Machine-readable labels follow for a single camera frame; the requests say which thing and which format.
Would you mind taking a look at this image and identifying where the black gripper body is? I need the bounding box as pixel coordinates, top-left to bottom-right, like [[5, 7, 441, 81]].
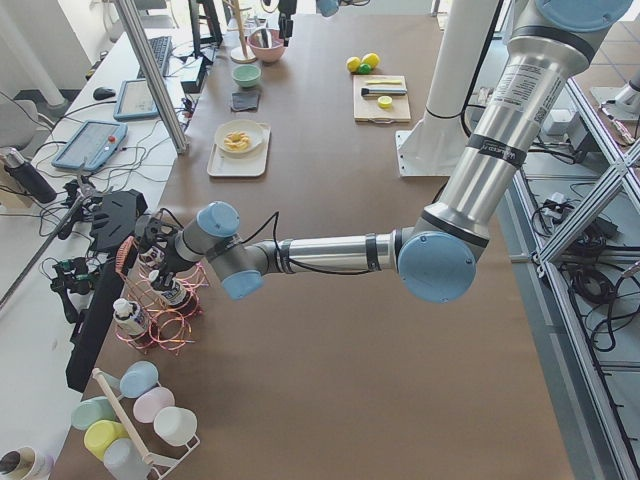
[[278, 0, 295, 16], [134, 214, 184, 273]]

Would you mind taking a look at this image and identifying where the tea bottle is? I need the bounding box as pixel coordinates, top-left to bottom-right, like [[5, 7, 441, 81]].
[[113, 298, 151, 345], [148, 270, 197, 316], [138, 246, 165, 271]]

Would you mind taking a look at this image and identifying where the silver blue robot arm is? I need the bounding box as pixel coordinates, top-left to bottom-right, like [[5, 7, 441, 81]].
[[277, 0, 369, 47], [134, 1, 629, 303]]

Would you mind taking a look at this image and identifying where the cream serving tray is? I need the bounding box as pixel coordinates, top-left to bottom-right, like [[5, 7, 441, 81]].
[[207, 119, 271, 178]]

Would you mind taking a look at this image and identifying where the pink bowl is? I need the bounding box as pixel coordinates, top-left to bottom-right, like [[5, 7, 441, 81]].
[[248, 28, 286, 63]]

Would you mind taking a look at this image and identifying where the wooden mug tree stand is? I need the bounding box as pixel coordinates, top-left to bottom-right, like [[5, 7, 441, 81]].
[[223, 0, 257, 64]]

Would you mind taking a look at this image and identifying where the mint green bowl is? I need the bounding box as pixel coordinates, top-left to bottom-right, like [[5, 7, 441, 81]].
[[232, 64, 262, 88]]

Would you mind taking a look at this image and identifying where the whole lemon near board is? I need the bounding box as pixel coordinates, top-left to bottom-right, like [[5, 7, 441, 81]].
[[346, 56, 362, 73]]

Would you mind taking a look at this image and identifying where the black handheld controller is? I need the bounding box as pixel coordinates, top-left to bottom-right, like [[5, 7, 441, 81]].
[[50, 257, 100, 324], [57, 176, 102, 240]]

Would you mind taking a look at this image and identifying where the black printed long housing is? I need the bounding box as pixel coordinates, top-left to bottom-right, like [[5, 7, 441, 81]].
[[66, 259, 124, 393]]

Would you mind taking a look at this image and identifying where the grey folded cloth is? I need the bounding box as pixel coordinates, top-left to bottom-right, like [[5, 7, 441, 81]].
[[231, 90, 261, 112]]

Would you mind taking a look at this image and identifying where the green lime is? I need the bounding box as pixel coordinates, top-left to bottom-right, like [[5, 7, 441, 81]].
[[356, 63, 372, 75]]

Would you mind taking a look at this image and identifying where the steel black-tipped muddler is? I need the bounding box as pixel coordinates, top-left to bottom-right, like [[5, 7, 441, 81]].
[[360, 86, 407, 97]]

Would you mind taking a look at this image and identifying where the yellow plastic knife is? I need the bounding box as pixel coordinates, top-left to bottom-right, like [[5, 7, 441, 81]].
[[365, 78, 403, 85]]

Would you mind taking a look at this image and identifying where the light blue cup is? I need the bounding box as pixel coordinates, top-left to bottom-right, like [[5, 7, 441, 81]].
[[119, 361, 159, 399]]

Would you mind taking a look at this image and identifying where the near blue teach pendant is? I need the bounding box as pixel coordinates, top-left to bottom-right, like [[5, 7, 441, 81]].
[[51, 121, 128, 172]]

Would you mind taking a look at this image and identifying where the blue teach pendant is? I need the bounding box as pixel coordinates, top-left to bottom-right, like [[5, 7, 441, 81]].
[[51, 121, 128, 172], [113, 79, 159, 122]]

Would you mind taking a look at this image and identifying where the wooden cutting board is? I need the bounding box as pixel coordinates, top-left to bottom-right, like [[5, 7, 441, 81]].
[[352, 74, 411, 123]]

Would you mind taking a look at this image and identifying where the white plate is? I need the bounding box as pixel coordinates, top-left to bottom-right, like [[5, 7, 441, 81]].
[[214, 119, 264, 154]]

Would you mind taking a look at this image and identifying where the half lemon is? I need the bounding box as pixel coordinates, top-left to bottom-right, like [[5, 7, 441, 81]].
[[377, 95, 393, 109]]

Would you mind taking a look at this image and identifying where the black keyboard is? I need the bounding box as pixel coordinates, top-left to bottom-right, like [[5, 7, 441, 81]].
[[147, 36, 172, 77]]

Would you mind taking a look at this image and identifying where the pink cup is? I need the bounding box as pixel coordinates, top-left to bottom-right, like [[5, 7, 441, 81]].
[[133, 386, 175, 424]]

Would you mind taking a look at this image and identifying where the far blue teach pendant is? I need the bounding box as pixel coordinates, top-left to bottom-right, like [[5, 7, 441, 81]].
[[113, 79, 159, 122]]

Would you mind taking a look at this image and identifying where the white cup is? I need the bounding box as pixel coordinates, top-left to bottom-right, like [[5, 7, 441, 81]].
[[153, 406, 198, 446]]

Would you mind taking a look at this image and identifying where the black water bottle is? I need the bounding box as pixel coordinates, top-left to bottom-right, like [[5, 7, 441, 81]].
[[1, 147, 56, 203]]

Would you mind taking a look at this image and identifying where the green cup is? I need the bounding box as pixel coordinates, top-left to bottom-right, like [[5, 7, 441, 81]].
[[71, 396, 117, 431]]

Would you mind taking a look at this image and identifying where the black computer mouse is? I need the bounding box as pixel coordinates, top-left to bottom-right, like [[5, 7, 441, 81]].
[[93, 87, 116, 101]]

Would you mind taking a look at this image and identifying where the copper wire bottle rack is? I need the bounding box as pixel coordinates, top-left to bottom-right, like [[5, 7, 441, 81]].
[[115, 236, 209, 354]]

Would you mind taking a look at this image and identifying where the black printed flat bracket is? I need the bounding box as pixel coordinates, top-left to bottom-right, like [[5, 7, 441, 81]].
[[89, 189, 147, 254]]

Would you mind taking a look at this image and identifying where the wooden rack handle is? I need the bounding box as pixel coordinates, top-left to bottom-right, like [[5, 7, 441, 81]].
[[91, 368, 153, 465]]

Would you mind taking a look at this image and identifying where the braided ring donut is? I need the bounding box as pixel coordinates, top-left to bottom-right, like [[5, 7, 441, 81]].
[[223, 131, 251, 152]]

